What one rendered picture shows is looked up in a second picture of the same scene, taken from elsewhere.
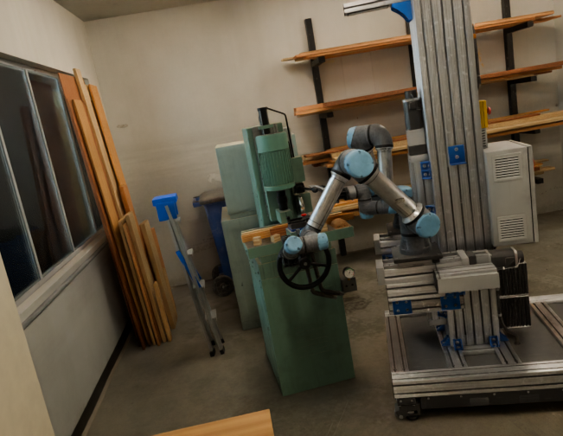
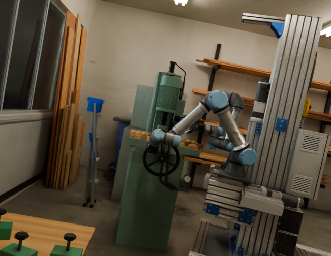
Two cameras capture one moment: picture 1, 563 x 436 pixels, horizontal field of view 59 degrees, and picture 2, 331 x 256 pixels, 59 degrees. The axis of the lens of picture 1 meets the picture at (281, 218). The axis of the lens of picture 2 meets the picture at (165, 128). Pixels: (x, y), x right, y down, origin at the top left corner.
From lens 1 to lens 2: 48 cm
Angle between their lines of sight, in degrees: 8
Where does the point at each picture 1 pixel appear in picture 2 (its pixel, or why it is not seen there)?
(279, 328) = (130, 197)
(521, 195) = (313, 165)
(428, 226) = (248, 157)
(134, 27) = (122, 12)
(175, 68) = (135, 42)
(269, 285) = (134, 166)
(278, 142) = (174, 82)
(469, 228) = (273, 175)
